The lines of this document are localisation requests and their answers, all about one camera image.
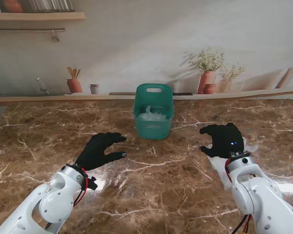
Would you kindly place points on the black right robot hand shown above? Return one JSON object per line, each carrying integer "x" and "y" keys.
{"x": 227, "y": 141}

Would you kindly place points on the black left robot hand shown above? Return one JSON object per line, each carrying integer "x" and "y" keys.
{"x": 95, "y": 153}

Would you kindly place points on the green plastic basket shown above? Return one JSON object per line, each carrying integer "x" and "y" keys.
{"x": 153, "y": 134}

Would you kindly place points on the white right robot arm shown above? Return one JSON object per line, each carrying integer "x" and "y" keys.
{"x": 258, "y": 195}

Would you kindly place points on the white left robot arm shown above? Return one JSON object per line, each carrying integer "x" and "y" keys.
{"x": 53, "y": 204}

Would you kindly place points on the terracotta pot with wooden utensils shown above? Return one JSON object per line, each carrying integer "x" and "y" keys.
{"x": 74, "y": 85}

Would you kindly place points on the row of glass jars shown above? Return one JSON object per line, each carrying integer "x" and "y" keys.
{"x": 51, "y": 5}

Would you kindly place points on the terracotta jar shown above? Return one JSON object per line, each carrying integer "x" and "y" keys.
{"x": 12, "y": 6}

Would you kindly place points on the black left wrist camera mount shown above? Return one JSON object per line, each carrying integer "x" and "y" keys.
{"x": 93, "y": 184}

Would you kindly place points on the metal hanging rail with hook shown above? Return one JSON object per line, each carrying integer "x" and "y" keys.
{"x": 27, "y": 29}

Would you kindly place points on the light wooden wall shelf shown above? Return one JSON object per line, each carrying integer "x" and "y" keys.
{"x": 39, "y": 16}

